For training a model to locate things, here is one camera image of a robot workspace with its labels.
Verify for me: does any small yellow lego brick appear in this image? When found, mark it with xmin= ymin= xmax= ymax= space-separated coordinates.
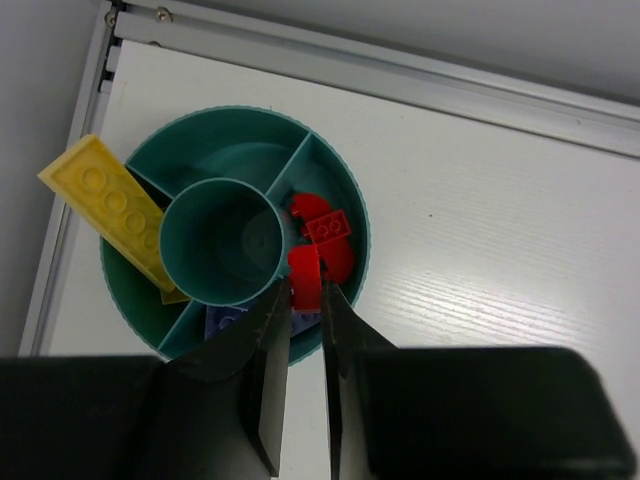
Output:
xmin=160 ymin=288 xmax=191 ymax=305

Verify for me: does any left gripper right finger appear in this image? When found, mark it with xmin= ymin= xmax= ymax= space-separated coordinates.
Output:
xmin=321 ymin=282 xmax=635 ymax=479

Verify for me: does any teal divided round container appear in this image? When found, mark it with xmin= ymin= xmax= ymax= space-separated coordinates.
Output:
xmin=101 ymin=107 xmax=371 ymax=359

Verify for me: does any red lego brick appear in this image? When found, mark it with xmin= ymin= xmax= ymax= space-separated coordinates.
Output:
xmin=290 ymin=193 xmax=355 ymax=284

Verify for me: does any long yellow lego brick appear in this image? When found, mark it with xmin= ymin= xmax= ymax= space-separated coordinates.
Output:
xmin=38 ymin=134 xmax=175 ymax=292

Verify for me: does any small red lego piece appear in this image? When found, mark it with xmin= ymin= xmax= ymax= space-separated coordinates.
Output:
xmin=302 ymin=209 xmax=352 ymax=245
xmin=287 ymin=244 xmax=322 ymax=312

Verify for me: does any purple lego brick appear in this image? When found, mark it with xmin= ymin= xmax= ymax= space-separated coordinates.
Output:
xmin=204 ymin=300 xmax=321 ymax=340

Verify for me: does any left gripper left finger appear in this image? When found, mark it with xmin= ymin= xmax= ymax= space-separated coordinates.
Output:
xmin=1 ymin=280 xmax=290 ymax=479

